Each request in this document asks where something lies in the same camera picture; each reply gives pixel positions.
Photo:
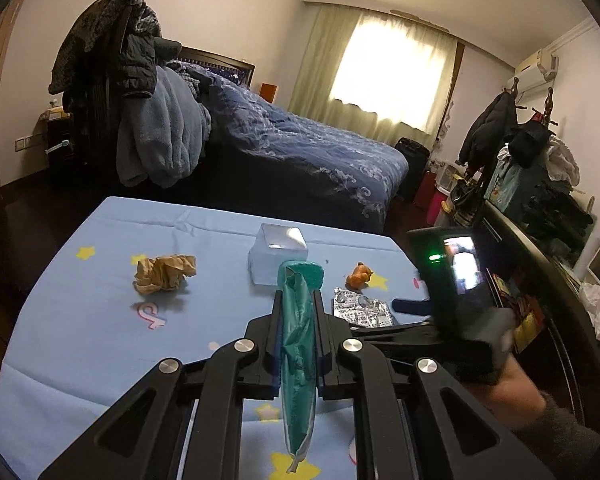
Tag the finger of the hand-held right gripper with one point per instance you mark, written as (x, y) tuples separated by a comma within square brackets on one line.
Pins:
[(410, 332), (410, 307)]

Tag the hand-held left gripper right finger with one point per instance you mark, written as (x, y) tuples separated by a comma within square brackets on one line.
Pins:
[(320, 355)]

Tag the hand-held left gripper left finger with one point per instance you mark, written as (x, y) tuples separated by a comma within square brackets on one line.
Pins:
[(278, 360)]

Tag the teal garbage bag roll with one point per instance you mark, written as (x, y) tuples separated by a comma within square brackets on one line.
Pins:
[(297, 370)]

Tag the person's right forearm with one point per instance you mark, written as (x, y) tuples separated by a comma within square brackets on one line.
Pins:
[(555, 435)]

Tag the silver blister pack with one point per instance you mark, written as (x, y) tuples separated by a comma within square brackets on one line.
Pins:
[(362, 310)]

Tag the small orange toy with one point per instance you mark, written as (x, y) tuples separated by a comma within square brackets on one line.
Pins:
[(359, 276)]

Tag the red box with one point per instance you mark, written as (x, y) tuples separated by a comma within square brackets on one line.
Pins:
[(425, 190)]

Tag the clear plastic box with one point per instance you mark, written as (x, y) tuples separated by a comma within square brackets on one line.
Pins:
[(275, 255)]

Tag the dark wooden dresser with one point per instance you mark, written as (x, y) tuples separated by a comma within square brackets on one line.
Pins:
[(555, 280)]

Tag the teal printed bag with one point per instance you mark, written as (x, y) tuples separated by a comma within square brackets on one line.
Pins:
[(507, 185)]

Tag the black suitcase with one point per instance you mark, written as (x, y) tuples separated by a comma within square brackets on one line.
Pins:
[(412, 165)]

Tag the black cloth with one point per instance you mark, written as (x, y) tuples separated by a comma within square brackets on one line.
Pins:
[(555, 215)]

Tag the crumpled brown paper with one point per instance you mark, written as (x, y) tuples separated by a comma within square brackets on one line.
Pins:
[(162, 272)]

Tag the hanging black bag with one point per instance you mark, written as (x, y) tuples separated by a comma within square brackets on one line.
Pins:
[(530, 145)]

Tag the hanging black coat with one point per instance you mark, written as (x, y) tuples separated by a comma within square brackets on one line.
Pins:
[(490, 125)]

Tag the white garment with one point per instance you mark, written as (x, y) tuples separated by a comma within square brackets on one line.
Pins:
[(565, 157)]

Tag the light blue printed tablecloth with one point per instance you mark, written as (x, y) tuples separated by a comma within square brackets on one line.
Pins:
[(105, 320)]

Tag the navy patterned duvet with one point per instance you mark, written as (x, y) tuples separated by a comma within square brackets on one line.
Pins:
[(305, 150)]

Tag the wooden coat rack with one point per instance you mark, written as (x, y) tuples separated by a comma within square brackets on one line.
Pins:
[(547, 105)]

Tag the white air conditioner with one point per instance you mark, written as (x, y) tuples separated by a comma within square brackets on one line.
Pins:
[(537, 62)]

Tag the pale green curtain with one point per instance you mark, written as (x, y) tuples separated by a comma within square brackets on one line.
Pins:
[(320, 60)]

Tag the orange box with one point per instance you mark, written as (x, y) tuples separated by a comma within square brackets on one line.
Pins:
[(269, 94)]

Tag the black chair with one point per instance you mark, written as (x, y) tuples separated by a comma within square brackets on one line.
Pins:
[(92, 125)]

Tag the dark wooden bed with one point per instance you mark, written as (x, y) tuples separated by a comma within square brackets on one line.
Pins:
[(230, 62)]

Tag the dark nightstand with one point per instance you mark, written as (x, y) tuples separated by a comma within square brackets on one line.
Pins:
[(60, 132)]

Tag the dark puffer jacket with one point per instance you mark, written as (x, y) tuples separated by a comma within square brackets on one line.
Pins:
[(140, 60)]

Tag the wall socket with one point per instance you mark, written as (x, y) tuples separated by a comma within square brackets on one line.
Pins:
[(28, 143)]

